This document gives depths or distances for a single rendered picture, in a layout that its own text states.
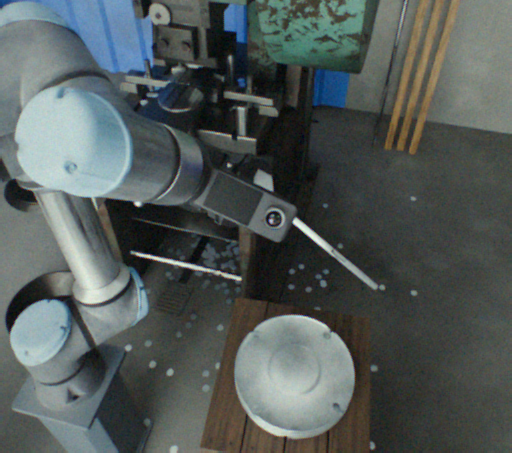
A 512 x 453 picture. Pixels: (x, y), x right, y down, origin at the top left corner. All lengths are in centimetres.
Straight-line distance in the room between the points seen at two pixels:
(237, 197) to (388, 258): 151
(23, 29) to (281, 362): 97
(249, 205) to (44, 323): 63
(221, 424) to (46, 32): 97
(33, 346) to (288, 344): 59
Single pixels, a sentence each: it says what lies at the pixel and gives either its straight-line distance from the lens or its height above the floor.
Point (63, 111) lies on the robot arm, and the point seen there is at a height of 130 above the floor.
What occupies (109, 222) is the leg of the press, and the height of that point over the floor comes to 39.
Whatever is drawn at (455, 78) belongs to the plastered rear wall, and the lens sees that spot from 260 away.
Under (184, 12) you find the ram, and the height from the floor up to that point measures 101.
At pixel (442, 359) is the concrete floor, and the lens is 177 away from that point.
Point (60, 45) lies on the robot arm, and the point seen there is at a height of 131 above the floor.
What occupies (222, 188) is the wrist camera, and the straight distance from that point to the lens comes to 48.
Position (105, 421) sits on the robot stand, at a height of 35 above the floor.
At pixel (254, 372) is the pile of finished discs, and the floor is 39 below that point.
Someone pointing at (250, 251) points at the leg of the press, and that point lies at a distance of 138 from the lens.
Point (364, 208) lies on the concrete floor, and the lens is 212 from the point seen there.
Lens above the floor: 149
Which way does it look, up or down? 44 degrees down
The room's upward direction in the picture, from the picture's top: straight up
